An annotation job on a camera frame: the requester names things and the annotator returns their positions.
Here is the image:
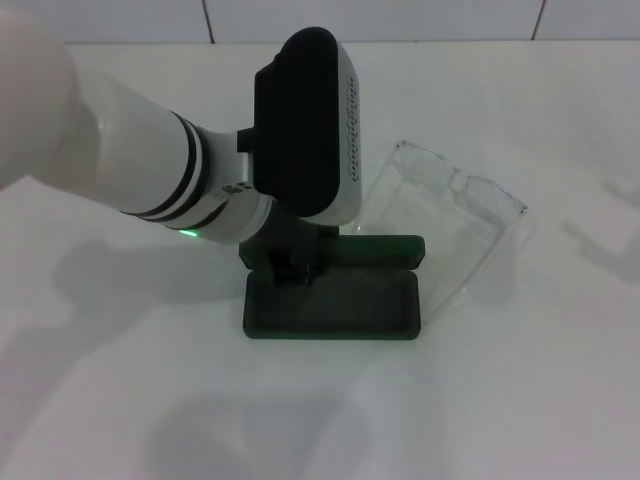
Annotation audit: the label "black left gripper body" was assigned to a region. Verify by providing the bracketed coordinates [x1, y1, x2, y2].
[257, 202, 341, 256]

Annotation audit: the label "green glasses case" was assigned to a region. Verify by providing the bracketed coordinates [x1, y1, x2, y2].
[238, 233, 427, 343]

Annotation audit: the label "clear transparent glasses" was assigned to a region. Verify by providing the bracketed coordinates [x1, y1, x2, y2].
[356, 139, 530, 321]

